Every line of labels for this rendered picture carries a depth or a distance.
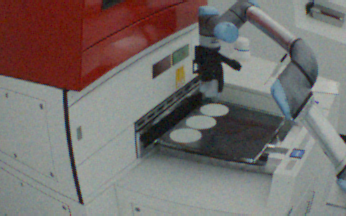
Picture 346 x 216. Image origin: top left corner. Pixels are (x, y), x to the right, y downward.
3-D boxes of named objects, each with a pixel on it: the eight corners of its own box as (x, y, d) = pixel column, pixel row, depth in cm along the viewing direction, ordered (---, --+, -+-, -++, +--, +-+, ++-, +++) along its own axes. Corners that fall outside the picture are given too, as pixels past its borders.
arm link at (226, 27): (236, 14, 197) (221, 5, 206) (215, 34, 197) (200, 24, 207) (250, 29, 202) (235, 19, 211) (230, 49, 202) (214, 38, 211)
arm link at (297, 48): (322, 49, 168) (239, -13, 203) (307, 71, 168) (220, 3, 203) (332, 69, 176) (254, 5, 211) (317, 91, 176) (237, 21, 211)
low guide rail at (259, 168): (160, 154, 223) (159, 146, 222) (163, 151, 225) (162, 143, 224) (285, 177, 202) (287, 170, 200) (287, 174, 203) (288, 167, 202)
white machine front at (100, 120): (79, 203, 188) (62, 90, 172) (194, 112, 253) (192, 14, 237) (86, 206, 187) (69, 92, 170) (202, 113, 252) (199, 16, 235)
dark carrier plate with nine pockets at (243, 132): (158, 140, 216) (157, 139, 216) (206, 101, 244) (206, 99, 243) (253, 160, 201) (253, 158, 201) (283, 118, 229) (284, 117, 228)
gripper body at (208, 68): (192, 75, 224) (191, 42, 218) (215, 72, 226) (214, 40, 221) (202, 84, 217) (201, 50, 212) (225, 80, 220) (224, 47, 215)
